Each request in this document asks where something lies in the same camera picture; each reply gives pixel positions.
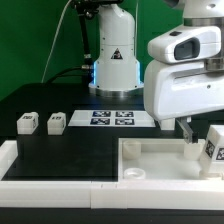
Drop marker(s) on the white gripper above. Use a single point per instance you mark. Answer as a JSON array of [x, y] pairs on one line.
[[182, 90]]

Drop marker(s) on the white square tabletop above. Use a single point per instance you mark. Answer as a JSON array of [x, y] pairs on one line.
[[161, 159]]

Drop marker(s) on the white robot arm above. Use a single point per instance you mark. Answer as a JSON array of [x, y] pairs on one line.
[[200, 38]]

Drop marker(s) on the white U-shaped fence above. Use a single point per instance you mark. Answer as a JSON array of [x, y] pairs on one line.
[[121, 194]]

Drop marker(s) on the white marker sheet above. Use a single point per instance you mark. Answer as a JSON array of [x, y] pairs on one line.
[[111, 118]]

